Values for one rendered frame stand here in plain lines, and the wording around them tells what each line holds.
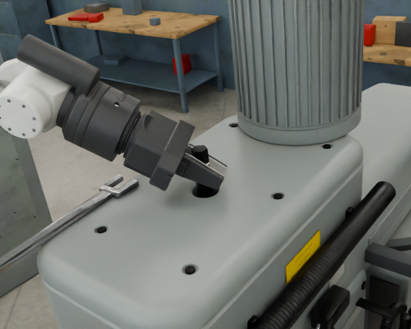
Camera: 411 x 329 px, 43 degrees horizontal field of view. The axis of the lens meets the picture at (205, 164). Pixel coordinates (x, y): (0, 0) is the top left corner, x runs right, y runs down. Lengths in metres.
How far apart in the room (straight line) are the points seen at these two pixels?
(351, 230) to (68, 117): 0.41
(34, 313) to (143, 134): 2.96
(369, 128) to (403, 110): 0.12
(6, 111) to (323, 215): 0.43
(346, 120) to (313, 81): 0.09
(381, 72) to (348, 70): 4.50
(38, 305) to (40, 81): 2.99
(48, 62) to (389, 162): 0.66
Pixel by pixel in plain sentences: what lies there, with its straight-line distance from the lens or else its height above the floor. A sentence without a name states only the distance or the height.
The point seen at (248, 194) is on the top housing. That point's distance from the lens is 0.69.
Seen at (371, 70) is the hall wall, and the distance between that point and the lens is 5.32.
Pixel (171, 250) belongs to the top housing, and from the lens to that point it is 0.61.
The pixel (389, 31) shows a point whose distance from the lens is 4.61.
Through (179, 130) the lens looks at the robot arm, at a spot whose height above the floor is 1.97.
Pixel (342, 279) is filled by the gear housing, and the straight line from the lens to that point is 0.91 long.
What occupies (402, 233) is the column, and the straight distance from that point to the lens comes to 1.18.
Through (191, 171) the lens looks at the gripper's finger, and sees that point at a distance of 0.67.
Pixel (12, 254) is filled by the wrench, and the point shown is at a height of 1.90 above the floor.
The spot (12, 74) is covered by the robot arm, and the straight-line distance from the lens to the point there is 0.76.
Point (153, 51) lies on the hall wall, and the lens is 6.95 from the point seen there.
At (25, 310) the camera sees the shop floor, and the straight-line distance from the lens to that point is 3.59.
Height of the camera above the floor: 2.26
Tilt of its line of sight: 29 degrees down
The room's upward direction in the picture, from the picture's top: 7 degrees counter-clockwise
